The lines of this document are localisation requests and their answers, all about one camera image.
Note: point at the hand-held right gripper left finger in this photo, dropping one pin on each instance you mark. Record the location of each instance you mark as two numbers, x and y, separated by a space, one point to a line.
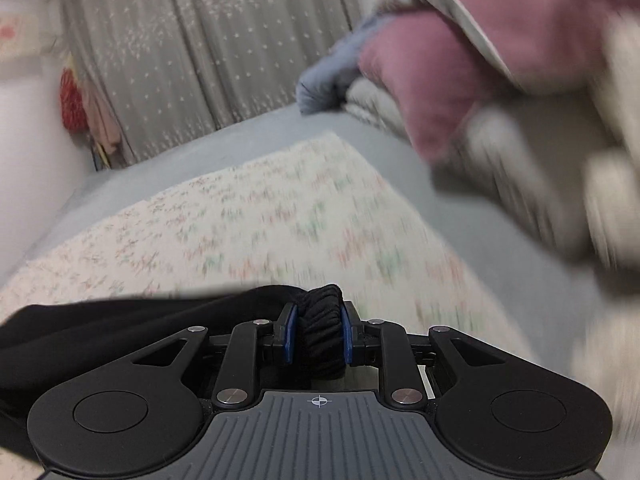
288 334

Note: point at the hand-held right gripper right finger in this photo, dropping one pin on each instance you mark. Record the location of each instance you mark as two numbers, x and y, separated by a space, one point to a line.
346 336

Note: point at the black pants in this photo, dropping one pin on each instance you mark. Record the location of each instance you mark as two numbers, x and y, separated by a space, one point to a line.
75 332

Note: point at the floral print blanket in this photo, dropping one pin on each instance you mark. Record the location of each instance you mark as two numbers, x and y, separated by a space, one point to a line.
260 220

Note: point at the grey striped blanket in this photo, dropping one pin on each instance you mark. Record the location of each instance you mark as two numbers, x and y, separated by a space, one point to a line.
377 107

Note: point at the yellow and blue stick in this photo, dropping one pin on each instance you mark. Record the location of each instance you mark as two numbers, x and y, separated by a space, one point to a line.
101 156

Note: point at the small pink pillow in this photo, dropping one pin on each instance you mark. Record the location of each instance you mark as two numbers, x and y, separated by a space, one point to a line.
430 75

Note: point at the pink hanging cloth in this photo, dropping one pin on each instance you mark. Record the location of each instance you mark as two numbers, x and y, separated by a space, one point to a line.
105 120

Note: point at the grey patterned curtain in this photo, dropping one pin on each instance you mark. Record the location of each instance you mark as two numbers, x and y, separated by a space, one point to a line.
200 45

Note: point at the red hanging ornament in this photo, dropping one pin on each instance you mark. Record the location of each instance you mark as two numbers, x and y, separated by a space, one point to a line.
72 102

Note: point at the large pink pillow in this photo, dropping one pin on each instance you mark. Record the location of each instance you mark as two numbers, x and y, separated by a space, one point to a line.
520 15

